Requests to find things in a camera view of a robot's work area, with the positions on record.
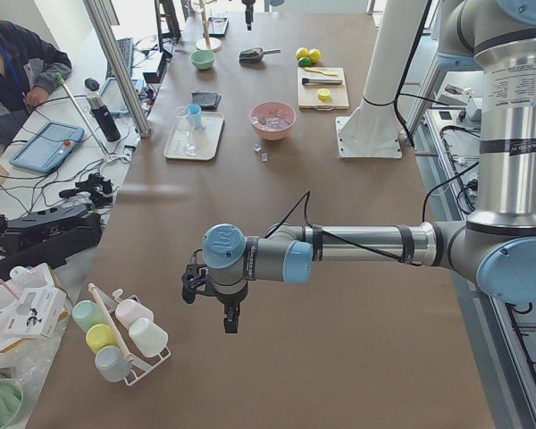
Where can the white cardboard box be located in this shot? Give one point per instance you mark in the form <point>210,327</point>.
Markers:
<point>32,302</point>

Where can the steel muddler black tip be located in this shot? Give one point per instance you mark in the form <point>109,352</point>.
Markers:
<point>320,82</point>

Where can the yellow cup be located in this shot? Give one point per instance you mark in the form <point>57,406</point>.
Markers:
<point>99,336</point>

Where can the cream rabbit serving tray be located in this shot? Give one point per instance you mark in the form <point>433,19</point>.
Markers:
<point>206,139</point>

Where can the black tray with glasses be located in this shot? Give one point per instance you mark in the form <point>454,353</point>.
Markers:
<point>217,26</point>

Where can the wooden cup tree stand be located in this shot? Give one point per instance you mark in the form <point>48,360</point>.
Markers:
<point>206,42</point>

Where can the white wire cup rack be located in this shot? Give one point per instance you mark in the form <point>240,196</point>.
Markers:
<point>141,366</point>

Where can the blue teach pendant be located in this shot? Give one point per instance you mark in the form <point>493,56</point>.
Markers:
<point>48,148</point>
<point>112,97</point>

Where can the white cup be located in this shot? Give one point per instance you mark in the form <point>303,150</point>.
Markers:
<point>149,337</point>

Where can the mint green cup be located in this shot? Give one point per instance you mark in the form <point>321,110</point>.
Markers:
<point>86,314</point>

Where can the bamboo cutting board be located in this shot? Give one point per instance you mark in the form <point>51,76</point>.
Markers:
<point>307,95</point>

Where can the black thermos bottle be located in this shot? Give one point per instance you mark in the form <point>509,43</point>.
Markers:
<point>103,117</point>

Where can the clear wine glass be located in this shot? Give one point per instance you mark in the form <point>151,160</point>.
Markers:
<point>184,127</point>

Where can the grey folded cloth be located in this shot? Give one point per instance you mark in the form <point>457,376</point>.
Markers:
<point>207,101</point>

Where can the aluminium frame post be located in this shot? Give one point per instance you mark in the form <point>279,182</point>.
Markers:
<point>102,26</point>

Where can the light blue cup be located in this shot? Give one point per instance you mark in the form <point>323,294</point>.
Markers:
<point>195,116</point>

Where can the silver metal ice scoop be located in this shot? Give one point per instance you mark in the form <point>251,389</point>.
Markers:
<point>256,54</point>

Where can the yellow plastic knife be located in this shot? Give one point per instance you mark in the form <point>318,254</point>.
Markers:
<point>320,71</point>

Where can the pink cup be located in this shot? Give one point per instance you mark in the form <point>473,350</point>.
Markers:
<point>128,311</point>

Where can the light green bowl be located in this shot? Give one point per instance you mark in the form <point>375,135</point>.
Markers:
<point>203,60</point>

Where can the yellow lemon upper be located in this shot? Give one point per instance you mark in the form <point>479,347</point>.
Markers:
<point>302,52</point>

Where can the pink bowl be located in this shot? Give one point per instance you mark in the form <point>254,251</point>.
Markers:
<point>272,135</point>

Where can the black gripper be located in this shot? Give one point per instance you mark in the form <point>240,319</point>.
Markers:
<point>248,10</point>
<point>228,299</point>

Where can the half lemon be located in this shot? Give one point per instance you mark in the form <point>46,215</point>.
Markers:
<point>323,94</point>

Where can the green lime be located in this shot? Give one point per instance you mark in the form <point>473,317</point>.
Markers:
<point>314,55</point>

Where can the person in dark jacket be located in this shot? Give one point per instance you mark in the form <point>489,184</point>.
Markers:
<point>28,69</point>

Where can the grey blue cup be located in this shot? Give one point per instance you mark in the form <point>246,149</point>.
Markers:
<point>111,364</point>

